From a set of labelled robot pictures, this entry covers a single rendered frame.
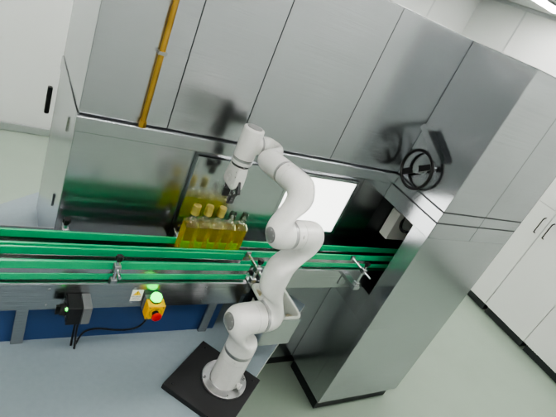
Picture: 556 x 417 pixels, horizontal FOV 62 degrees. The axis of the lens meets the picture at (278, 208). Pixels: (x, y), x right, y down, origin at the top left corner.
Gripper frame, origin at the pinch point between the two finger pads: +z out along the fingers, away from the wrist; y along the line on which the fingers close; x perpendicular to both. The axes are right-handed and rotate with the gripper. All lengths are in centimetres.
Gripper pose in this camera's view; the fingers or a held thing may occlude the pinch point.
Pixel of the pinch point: (227, 195)
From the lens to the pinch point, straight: 191.7
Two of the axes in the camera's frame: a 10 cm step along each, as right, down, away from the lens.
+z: -3.8, 8.1, 4.4
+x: 8.3, 0.8, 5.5
